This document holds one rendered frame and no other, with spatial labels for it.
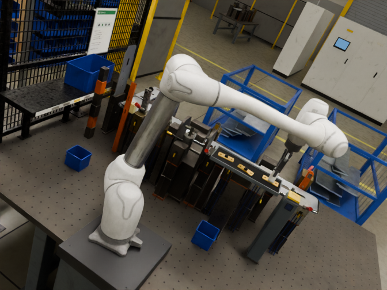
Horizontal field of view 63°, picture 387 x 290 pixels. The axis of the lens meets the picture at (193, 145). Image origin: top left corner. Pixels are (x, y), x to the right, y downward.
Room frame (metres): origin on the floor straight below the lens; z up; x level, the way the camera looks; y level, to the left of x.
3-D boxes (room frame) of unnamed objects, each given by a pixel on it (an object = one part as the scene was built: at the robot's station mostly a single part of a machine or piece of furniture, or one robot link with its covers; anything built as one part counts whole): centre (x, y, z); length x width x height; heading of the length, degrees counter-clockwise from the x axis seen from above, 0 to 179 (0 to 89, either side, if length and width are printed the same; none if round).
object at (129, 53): (1.89, 0.59, 1.17); 0.12 x 0.01 x 0.34; 169
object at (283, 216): (1.33, -0.55, 0.92); 0.08 x 0.08 x 0.44; 79
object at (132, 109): (1.72, 0.43, 0.88); 0.04 x 0.04 x 0.37; 79
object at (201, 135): (1.56, 0.01, 0.95); 0.18 x 0.13 x 0.49; 79
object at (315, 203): (1.75, -0.15, 1.00); 1.38 x 0.22 x 0.02; 79
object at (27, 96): (1.72, 0.79, 1.02); 0.90 x 0.22 x 0.03; 169
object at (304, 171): (1.83, -0.74, 0.88); 0.14 x 0.09 x 0.36; 169
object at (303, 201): (1.46, -0.67, 0.88); 0.12 x 0.07 x 0.36; 169
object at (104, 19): (2.03, 0.86, 1.30); 0.23 x 0.02 x 0.31; 169
